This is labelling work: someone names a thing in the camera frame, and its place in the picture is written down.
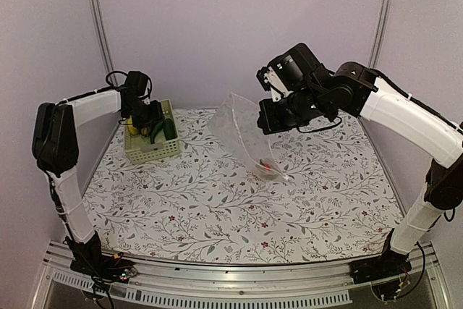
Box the left metal frame post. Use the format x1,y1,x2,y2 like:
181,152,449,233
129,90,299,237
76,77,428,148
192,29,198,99
88,0,114,72

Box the front aluminium rail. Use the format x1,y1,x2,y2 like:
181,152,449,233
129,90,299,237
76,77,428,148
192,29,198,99
31,242,453,308

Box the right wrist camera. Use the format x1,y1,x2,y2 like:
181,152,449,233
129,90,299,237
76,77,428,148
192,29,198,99
256,67,288,102

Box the floral table mat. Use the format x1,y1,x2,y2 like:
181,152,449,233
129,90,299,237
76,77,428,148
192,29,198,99
83,109,402,263

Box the right metal frame post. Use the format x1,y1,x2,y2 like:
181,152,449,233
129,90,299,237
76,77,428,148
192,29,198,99
368,0,392,69

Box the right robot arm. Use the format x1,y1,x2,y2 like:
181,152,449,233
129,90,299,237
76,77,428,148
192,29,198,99
256,43,462,278

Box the clear zip top bag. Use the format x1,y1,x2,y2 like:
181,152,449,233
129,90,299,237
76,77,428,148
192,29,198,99
207,93,293,184

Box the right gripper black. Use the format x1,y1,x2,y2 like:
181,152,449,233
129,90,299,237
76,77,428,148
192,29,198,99
258,85,326,134

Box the cream plastic basket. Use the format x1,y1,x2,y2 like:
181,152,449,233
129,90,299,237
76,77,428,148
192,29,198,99
124,99,181,165

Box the toy small green cucumber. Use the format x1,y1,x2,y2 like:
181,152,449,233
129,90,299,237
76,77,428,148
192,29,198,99
150,121,164,144

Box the toy yellow corn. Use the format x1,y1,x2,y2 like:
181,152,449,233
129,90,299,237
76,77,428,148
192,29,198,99
125,118,140,136

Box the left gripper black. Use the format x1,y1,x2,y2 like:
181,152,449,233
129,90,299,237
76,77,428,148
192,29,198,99
124,99,165,130

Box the metal frame post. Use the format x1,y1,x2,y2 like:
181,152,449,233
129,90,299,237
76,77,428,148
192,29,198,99
88,0,114,72
368,0,392,69

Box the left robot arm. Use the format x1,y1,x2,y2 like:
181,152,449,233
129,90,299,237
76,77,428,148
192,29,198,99
32,71,163,279

